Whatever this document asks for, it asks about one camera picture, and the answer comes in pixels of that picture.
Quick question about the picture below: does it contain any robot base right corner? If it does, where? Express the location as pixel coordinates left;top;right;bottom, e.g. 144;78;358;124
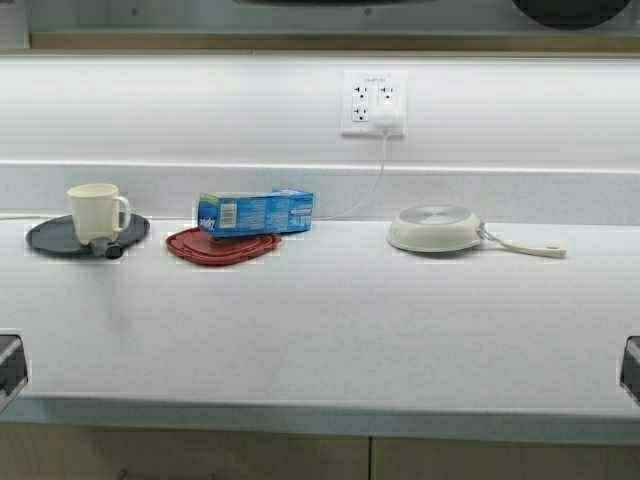
619;336;640;403

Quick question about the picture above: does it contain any robot base left corner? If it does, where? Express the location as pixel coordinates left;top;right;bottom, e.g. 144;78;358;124
0;334;29;412

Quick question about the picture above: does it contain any blue cardboard box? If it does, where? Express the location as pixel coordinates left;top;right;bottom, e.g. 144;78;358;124
196;189;314;238

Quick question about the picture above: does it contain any cream upside-down frying pan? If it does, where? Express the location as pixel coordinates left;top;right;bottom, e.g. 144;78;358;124
386;205;567;258

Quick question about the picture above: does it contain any red plastic container lid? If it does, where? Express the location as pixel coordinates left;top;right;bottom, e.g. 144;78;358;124
165;228;281;267

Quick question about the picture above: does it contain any white plug adapter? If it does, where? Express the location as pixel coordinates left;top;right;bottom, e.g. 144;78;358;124
372;111;403;137

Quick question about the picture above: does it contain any small black plate knob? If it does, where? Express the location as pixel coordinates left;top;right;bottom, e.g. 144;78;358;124
104;242;123;260

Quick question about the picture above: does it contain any cream plastic mug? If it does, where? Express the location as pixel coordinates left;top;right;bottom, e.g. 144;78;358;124
66;184;132;245

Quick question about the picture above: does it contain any middle drawer front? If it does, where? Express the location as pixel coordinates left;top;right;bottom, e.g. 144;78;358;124
369;437;639;479

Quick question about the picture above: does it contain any drawer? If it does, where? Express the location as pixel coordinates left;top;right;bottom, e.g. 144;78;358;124
369;437;639;479
1;424;370;479

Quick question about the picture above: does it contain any dark grey round plate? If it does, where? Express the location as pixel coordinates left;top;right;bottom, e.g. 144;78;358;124
26;214;150;259

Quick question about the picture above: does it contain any left drawer front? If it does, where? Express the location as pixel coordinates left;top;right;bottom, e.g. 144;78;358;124
1;424;370;479

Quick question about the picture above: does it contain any white power cable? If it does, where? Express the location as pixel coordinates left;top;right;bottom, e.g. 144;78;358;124
319;132;389;221

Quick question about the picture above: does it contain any white wall outlet plate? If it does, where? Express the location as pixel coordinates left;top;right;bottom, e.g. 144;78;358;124
340;70;408;138

